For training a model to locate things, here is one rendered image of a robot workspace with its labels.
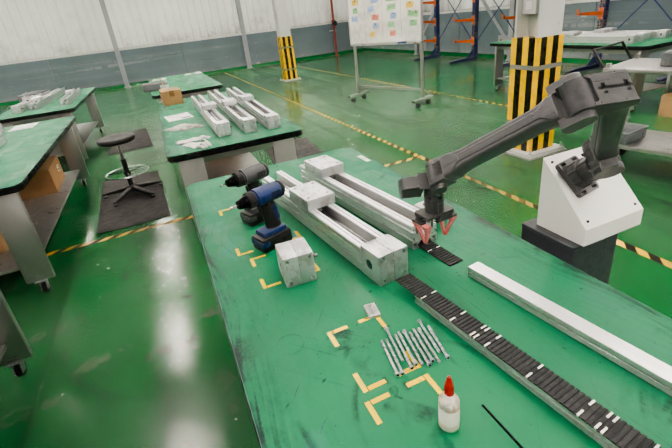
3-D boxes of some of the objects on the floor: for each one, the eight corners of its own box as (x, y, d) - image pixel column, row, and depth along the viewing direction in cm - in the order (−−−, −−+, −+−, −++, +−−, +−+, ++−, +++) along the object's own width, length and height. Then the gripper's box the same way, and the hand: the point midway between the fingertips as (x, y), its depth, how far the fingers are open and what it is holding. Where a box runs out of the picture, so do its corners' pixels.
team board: (347, 103, 745) (335, -18, 667) (366, 97, 775) (357, -19, 697) (416, 109, 641) (411, -33, 563) (434, 102, 671) (433, -34, 593)
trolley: (748, 176, 320) (792, 37, 279) (724, 198, 292) (769, 48, 252) (604, 151, 399) (622, 40, 359) (575, 167, 371) (590, 49, 331)
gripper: (425, 202, 116) (427, 250, 122) (457, 190, 121) (457, 236, 127) (409, 195, 121) (412, 241, 128) (441, 183, 126) (442, 228, 133)
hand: (434, 236), depth 127 cm, fingers open, 8 cm apart
